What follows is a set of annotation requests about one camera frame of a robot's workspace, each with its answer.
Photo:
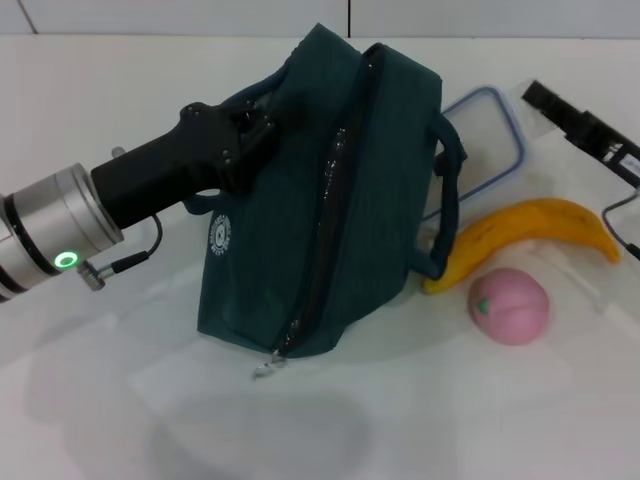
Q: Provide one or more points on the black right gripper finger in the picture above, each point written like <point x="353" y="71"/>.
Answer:
<point x="570" y="115"/>

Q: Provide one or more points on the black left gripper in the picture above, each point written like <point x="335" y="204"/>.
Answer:
<point x="160" y="165"/>

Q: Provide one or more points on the clear blue-rimmed food container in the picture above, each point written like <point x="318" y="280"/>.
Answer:
<point x="480" y="145"/>

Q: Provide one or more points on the yellow banana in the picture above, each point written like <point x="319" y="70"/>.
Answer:
<point x="525" y="225"/>

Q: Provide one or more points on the teal blue lunch bag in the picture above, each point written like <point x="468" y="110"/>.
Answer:
<point x="380" y="200"/>

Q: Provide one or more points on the pink peach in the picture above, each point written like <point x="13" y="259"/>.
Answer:
<point x="510" y="310"/>

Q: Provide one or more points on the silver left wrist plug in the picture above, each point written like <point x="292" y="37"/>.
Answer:
<point x="119" y="152"/>

